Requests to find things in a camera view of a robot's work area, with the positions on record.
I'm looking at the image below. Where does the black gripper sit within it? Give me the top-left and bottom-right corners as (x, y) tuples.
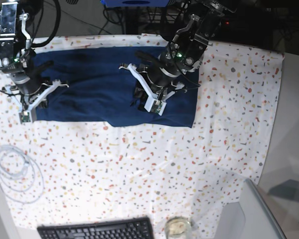
(11, 60), (54, 96)
(131, 51), (187, 112)

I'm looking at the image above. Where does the dark blue t-shirt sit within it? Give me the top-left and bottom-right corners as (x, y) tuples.
(33, 47), (197, 127)

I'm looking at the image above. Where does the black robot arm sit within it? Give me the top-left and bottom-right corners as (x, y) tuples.
(125, 0), (239, 115)
(0, 0), (61, 96)

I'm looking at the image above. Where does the terrazzo patterned table cloth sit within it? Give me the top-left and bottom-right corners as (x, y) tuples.
(0, 42), (285, 238)

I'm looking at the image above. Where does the black computer keyboard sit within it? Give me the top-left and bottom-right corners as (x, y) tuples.
(37, 217), (154, 239)

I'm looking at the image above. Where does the clear glass jar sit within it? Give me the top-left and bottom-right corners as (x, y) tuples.
(164, 217), (192, 239)

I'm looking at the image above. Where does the coiled white cable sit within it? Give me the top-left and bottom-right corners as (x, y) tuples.
(0, 144), (45, 204)

